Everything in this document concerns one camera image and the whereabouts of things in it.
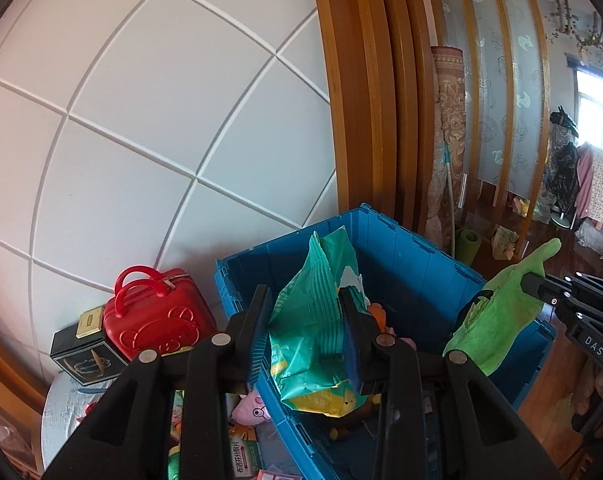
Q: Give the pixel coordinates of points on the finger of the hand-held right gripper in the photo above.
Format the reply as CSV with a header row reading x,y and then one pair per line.
x,y
546,290
599,287

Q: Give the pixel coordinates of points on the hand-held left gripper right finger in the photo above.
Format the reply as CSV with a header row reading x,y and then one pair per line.
x,y
351,355

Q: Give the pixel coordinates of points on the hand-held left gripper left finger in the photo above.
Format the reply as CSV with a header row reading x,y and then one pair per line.
x,y
259,360

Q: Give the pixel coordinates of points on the green snack packet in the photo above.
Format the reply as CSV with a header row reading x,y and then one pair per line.
x,y
306,320

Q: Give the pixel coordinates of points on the blue plastic crate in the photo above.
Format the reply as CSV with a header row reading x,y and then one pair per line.
x,y
416,270

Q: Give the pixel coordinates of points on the white plastic bag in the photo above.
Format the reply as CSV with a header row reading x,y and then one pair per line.
x,y
599,237

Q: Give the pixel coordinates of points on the small pink pig plush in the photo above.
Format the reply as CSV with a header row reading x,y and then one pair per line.
x,y
251,410

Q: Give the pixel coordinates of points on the green rolled yoga mat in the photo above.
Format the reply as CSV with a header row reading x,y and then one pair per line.
x,y
467,246

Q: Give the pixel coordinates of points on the green orange box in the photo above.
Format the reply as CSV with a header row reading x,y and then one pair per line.
x,y
244,455

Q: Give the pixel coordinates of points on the pink hanging garment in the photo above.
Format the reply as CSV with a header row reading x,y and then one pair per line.
x,y
584,180

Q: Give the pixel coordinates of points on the red toy suitcase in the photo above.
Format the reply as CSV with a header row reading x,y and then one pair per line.
x,y
151,325

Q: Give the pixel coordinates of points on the mop pole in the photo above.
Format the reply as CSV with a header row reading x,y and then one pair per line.
x,y
450,195

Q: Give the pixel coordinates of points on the small yellow box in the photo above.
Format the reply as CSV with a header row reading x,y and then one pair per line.
x,y
90,324

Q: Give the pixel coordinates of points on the black gift box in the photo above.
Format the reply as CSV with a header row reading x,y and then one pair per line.
x,y
81,360

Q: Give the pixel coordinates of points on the window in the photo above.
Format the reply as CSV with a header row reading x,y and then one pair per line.
x,y
594,110

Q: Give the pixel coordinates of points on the wooden slat glass partition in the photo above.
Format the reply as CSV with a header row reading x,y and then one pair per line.
x,y
511,110

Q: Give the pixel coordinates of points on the rolled patterned carpet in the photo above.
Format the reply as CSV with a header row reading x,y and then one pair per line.
x,y
449,125

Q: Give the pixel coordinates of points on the hanging plant garland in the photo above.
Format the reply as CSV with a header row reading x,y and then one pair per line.
x,y
589,35

